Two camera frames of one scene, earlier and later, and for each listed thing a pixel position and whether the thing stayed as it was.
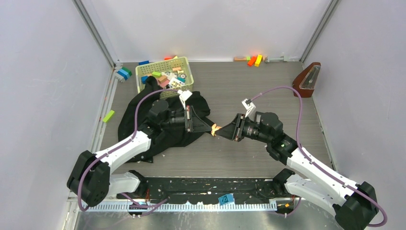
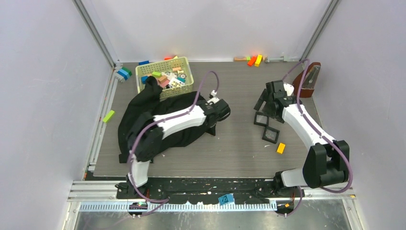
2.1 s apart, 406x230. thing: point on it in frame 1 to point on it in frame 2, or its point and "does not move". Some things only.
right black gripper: x=235 y=127 to x=262 y=99
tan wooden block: x=240 y=59 does not move
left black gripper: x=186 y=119 to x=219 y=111
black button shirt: x=166 y=118 does not move
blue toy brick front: x=226 y=199 does not move
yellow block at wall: x=258 y=60 does not move
